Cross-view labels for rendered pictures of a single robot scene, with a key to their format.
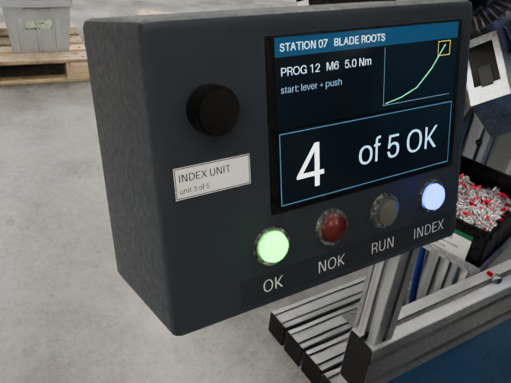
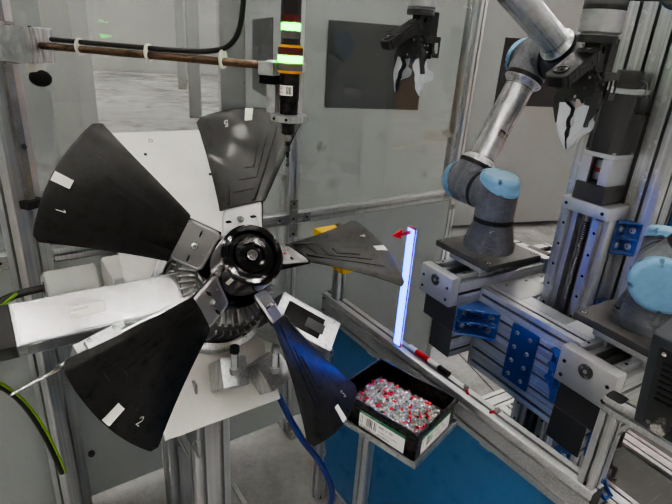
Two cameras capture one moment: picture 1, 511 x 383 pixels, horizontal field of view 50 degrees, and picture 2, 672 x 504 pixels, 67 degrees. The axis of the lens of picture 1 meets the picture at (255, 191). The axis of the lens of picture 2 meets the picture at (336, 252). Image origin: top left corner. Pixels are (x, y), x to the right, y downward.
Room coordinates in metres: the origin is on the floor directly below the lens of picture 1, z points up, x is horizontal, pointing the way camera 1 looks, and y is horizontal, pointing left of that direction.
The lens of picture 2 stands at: (0.99, 0.55, 1.58)
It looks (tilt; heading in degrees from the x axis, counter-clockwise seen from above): 22 degrees down; 269
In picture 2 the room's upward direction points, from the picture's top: 4 degrees clockwise
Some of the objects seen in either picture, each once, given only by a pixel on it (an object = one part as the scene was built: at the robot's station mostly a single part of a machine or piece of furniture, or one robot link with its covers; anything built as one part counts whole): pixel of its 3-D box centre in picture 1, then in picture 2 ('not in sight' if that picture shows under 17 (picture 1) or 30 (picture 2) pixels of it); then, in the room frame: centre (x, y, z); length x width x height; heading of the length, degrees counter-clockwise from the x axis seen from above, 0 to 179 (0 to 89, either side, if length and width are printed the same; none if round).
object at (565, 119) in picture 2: not in sight; (569, 124); (0.52, -0.50, 1.46); 0.06 x 0.03 x 0.09; 36
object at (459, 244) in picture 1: (464, 206); (395, 405); (0.82, -0.36, 0.85); 0.22 x 0.17 x 0.07; 140
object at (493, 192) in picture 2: not in sight; (496, 194); (0.51, -0.90, 1.20); 0.13 x 0.12 x 0.14; 117
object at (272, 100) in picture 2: not in sight; (284, 92); (1.09, -0.39, 1.50); 0.09 x 0.07 x 0.10; 160
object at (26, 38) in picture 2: not in sight; (22, 44); (1.67, -0.60, 1.54); 0.10 x 0.07 x 0.09; 160
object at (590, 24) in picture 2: not in sight; (599, 23); (0.51, -0.49, 1.65); 0.08 x 0.08 x 0.05
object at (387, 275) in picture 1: (393, 270); (602, 441); (0.48, -0.16, 0.96); 0.03 x 0.03 x 0.20; 35
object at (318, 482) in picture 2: not in sight; (323, 412); (0.97, -0.86, 0.39); 0.04 x 0.04 x 0.78; 35
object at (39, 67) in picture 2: not in sight; (40, 74); (1.63, -0.59, 1.48); 0.05 x 0.04 x 0.05; 160
